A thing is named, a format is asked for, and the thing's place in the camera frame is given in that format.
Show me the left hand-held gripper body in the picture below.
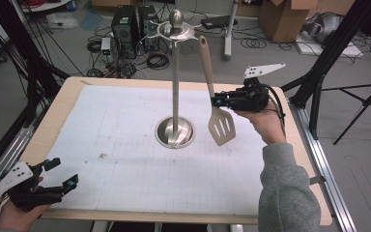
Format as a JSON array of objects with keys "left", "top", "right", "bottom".
[{"left": 0, "top": 159, "right": 66, "bottom": 213}]

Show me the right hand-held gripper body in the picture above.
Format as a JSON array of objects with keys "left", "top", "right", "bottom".
[{"left": 228, "top": 62, "right": 287, "bottom": 113}]

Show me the beige slotted spatula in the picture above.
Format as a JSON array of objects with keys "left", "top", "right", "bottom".
[{"left": 198, "top": 35, "right": 237, "bottom": 147}]

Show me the metal utensil stand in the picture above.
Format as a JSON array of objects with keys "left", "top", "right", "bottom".
[{"left": 140, "top": 9, "right": 202, "bottom": 150}]

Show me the person's left hand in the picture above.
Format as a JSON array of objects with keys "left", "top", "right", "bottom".
[{"left": 0, "top": 198, "right": 51, "bottom": 232}]

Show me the person's right hand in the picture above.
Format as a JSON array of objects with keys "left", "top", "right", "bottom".
[{"left": 233, "top": 102, "right": 287, "bottom": 145}]

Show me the white stand pole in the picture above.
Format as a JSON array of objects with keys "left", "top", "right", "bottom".
[{"left": 223, "top": 0, "right": 240, "bottom": 62}]

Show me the flat black box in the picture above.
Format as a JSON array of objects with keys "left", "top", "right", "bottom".
[{"left": 200, "top": 14, "right": 239, "bottom": 31}]

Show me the large cardboard box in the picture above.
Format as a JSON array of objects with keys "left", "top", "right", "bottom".
[{"left": 258, "top": 0, "right": 320, "bottom": 44}]

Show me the white grid mat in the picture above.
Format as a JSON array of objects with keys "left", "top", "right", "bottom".
[{"left": 40, "top": 84, "right": 273, "bottom": 217}]

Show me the white flat board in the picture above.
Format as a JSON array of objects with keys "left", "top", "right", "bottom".
[{"left": 294, "top": 33, "right": 365, "bottom": 60}]

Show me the grey round device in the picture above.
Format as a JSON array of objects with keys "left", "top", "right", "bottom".
[{"left": 302, "top": 12, "right": 345, "bottom": 44}]

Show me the black computer tower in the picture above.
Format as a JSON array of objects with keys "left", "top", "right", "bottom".
[
  {"left": 110, "top": 4, "right": 139, "bottom": 60},
  {"left": 137, "top": 4, "right": 160, "bottom": 52}
]

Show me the black tripod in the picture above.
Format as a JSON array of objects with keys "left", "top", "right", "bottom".
[{"left": 322, "top": 76, "right": 371, "bottom": 146}]

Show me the small white adapter box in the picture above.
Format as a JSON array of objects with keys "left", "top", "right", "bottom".
[{"left": 100, "top": 37, "right": 112, "bottom": 56}]

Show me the clear plastic bag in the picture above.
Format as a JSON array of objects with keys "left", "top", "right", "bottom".
[{"left": 46, "top": 12, "right": 80, "bottom": 31}]

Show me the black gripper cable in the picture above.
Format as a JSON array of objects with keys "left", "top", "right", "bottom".
[{"left": 261, "top": 83, "right": 287, "bottom": 136}]

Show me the aluminium rail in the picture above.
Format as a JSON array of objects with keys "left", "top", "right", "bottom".
[
  {"left": 0, "top": 127, "right": 35, "bottom": 204},
  {"left": 288, "top": 101, "right": 357, "bottom": 232}
]

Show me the thin coiled black cable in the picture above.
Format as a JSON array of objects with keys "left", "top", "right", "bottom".
[{"left": 240, "top": 37, "right": 269, "bottom": 50}]

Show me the thick coiled black cable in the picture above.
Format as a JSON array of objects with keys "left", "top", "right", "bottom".
[{"left": 146, "top": 52, "right": 171, "bottom": 71}]

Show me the black metal frame beam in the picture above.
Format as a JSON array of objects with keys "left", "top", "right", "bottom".
[{"left": 279, "top": 0, "right": 371, "bottom": 139}]

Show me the black frame with cables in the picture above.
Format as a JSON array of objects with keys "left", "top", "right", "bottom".
[{"left": 0, "top": 0, "right": 71, "bottom": 182}]

